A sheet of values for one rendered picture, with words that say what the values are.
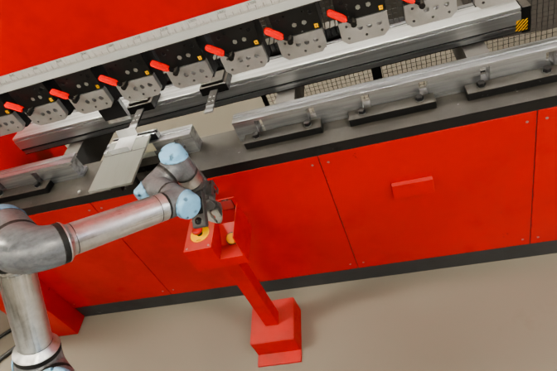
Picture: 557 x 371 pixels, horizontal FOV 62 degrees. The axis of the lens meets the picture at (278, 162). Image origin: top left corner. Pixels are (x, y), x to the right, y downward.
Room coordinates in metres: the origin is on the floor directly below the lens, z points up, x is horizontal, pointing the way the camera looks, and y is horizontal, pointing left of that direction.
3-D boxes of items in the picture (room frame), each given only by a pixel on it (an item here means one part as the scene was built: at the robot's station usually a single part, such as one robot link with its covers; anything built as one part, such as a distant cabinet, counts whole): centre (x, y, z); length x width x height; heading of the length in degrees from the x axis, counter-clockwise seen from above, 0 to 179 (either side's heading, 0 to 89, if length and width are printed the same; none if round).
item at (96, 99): (1.64, 0.52, 1.26); 0.15 x 0.09 x 0.17; 71
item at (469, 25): (1.79, 0.02, 0.93); 2.30 x 0.14 x 0.10; 71
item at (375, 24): (1.31, -0.43, 1.26); 0.15 x 0.09 x 0.17; 71
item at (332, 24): (1.76, -0.36, 1.02); 0.44 x 0.06 x 0.04; 71
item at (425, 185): (1.15, -0.42, 0.58); 0.15 x 0.02 x 0.07; 71
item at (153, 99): (1.79, 0.45, 1.01); 0.26 x 0.12 x 0.05; 161
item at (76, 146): (2.14, 0.80, 0.81); 0.64 x 0.08 x 0.14; 161
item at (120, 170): (1.49, 0.54, 1.00); 0.26 x 0.18 x 0.01; 161
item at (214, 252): (1.19, 0.31, 0.75); 0.20 x 0.16 x 0.18; 73
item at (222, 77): (1.68, 0.13, 1.01); 0.26 x 0.12 x 0.05; 161
